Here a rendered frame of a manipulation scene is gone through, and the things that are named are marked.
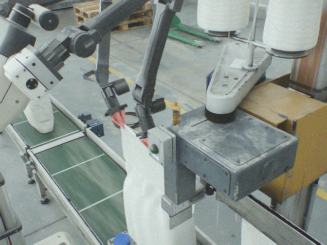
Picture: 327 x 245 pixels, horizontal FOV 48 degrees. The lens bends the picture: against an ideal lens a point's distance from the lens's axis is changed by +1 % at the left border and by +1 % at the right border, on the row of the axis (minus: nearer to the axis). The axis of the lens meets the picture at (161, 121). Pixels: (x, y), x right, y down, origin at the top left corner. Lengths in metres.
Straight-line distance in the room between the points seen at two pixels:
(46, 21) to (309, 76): 0.91
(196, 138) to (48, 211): 2.00
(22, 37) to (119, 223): 1.20
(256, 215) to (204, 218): 1.50
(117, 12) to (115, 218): 1.25
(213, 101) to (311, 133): 0.35
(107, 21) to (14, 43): 0.30
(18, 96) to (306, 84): 0.95
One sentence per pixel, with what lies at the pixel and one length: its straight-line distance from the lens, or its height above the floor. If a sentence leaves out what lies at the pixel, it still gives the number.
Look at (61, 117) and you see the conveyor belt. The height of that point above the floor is 0.38.
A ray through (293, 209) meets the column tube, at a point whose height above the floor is 0.83.
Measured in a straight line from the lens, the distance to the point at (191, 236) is 1.59.
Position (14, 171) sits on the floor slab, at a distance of 3.32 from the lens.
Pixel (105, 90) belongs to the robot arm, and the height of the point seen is 1.17.
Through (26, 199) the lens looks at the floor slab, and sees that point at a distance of 2.99.
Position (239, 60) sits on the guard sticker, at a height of 1.42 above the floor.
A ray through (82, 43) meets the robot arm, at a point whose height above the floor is 1.52.
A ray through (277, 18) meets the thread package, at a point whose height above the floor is 1.61.
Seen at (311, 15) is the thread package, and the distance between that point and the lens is 1.02.
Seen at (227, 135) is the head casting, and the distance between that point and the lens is 0.98.
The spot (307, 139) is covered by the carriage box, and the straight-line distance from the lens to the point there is 1.20.
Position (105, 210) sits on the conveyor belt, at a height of 0.38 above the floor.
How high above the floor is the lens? 1.86
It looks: 30 degrees down
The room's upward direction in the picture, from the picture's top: 2 degrees counter-clockwise
